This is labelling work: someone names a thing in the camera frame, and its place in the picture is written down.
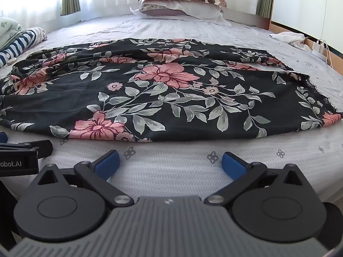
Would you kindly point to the light green quilt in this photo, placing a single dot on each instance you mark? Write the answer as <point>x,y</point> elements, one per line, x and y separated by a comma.
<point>8,29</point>

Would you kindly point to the white crumpled cloth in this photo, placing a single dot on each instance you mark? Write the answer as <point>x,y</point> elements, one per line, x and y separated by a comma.
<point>288,37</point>

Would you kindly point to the small white object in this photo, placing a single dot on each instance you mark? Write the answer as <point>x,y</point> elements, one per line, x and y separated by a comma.
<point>11,60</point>

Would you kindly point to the black floral pants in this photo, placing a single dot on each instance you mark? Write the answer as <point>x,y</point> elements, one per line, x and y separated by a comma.
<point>160,99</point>

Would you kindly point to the blue white striped blanket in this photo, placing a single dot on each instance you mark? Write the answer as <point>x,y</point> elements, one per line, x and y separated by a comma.
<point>18,44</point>

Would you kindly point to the white charger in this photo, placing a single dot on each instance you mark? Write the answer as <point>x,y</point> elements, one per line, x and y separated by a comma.
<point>318,46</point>

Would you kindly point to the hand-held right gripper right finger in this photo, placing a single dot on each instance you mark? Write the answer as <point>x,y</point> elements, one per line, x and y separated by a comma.
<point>233,166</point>

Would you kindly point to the wooden bed frame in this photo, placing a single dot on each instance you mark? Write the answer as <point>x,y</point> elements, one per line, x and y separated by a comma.
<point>278,28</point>

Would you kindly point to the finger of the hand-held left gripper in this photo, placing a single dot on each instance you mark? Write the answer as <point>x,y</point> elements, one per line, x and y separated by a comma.
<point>2,138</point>
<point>41,148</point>

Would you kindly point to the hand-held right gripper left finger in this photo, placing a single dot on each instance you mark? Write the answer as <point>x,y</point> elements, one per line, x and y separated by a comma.
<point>108,163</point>

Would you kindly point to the white and mauve pillow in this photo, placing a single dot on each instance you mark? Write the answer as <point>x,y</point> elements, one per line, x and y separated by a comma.
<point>171,12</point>

